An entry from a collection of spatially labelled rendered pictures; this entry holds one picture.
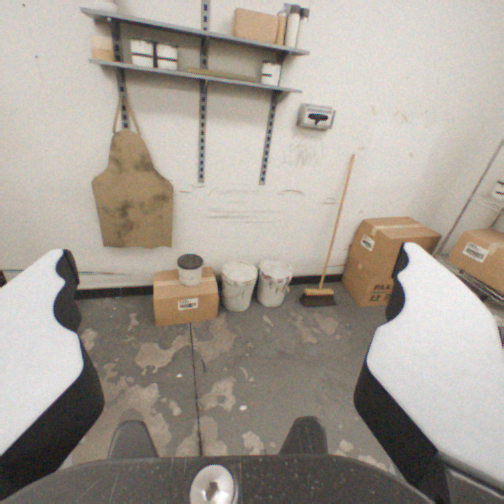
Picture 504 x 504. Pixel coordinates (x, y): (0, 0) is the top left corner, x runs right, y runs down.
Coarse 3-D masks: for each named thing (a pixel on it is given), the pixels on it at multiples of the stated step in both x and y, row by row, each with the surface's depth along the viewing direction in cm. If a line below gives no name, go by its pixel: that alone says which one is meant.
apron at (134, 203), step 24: (120, 144) 173; (144, 144) 177; (120, 168) 180; (144, 168) 184; (96, 192) 184; (120, 192) 188; (144, 192) 190; (168, 192) 196; (120, 216) 195; (144, 216) 199; (168, 216) 205; (120, 240) 205; (144, 240) 210; (168, 240) 216
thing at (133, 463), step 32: (128, 448) 4; (288, 448) 4; (320, 448) 4; (64, 480) 4; (96, 480) 4; (128, 480) 4; (160, 480) 4; (192, 480) 4; (224, 480) 4; (256, 480) 4; (288, 480) 4; (320, 480) 4; (352, 480) 4; (384, 480) 4
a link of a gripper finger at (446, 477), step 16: (432, 464) 5; (448, 464) 4; (432, 480) 4; (448, 480) 4; (464, 480) 4; (480, 480) 4; (432, 496) 4; (448, 496) 4; (464, 496) 4; (480, 496) 4; (496, 496) 4
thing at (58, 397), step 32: (64, 256) 10; (32, 288) 8; (64, 288) 8; (0, 320) 7; (32, 320) 7; (64, 320) 8; (0, 352) 6; (32, 352) 6; (64, 352) 6; (0, 384) 5; (32, 384) 5; (64, 384) 5; (96, 384) 6; (0, 416) 5; (32, 416) 5; (64, 416) 5; (96, 416) 6; (0, 448) 4; (32, 448) 5; (64, 448) 6; (32, 480) 5
